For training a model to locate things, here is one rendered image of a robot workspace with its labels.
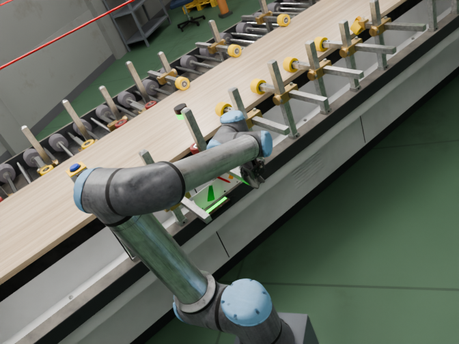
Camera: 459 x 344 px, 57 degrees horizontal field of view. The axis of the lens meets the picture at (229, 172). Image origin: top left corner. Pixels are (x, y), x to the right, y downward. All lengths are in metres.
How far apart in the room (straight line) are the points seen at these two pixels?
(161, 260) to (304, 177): 1.67
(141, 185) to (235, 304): 0.55
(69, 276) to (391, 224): 1.77
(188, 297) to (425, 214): 1.69
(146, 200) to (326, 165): 2.00
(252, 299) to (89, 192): 0.61
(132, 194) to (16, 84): 5.29
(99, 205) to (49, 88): 5.56
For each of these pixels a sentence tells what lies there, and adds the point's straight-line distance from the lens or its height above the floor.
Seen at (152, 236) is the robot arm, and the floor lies 1.21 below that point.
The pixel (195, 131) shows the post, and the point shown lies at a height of 1.07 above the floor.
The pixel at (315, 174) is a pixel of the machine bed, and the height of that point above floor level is 0.19.
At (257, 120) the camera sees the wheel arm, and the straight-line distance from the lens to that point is 1.97.
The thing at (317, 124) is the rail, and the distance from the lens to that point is 2.31.
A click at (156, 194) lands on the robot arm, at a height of 1.39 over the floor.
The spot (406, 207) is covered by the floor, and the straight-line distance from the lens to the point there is 2.73.
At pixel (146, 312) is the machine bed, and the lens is 2.44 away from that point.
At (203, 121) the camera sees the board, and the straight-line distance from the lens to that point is 2.28.
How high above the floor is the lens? 1.90
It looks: 34 degrees down
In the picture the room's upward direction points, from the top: 23 degrees counter-clockwise
